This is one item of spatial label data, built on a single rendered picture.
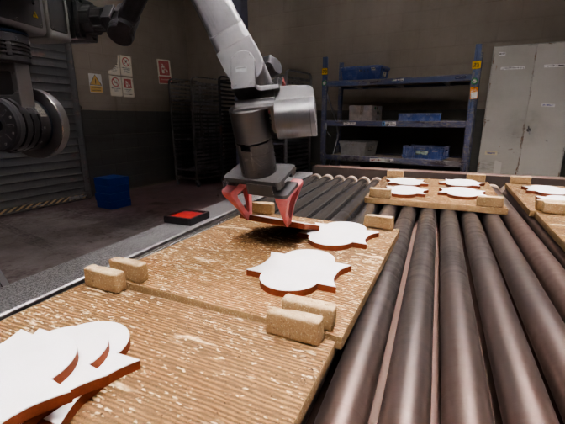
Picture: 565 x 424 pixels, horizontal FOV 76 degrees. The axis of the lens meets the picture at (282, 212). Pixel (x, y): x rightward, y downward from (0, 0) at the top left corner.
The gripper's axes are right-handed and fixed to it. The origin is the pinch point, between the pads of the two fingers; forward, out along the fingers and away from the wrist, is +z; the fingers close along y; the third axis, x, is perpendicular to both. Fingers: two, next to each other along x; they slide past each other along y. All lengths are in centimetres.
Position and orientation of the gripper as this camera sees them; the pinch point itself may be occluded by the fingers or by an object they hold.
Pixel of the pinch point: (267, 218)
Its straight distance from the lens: 63.4
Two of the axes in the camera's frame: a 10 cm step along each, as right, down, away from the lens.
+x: -4.3, 5.3, -7.3
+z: 1.3, 8.4, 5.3
